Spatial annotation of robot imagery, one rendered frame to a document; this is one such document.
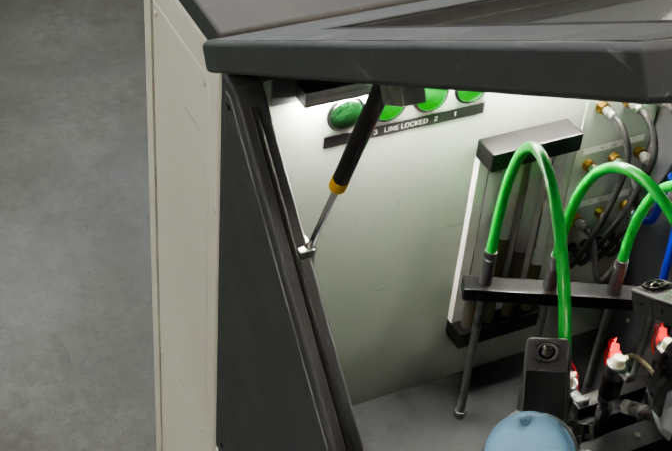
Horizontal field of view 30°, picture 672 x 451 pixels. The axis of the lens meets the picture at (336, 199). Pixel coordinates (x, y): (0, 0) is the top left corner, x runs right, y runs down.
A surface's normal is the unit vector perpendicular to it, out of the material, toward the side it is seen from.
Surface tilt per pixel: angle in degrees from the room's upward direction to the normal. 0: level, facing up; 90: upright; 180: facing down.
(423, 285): 90
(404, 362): 90
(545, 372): 19
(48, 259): 0
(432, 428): 0
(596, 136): 90
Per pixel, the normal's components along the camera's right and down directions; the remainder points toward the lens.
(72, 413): 0.07, -0.78
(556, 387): -0.18, -0.63
